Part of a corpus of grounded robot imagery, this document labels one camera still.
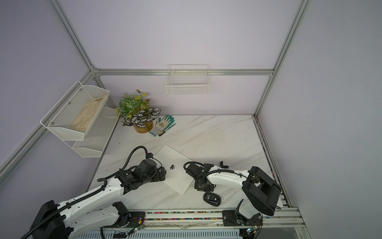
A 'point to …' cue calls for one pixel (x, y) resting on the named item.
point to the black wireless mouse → (212, 198)
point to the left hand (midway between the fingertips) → (158, 174)
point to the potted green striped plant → (135, 111)
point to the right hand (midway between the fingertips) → (203, 189)
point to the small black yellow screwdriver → (165, 131)
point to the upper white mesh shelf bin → (73, 114)
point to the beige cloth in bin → (83, 119)
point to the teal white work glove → (162, 125)
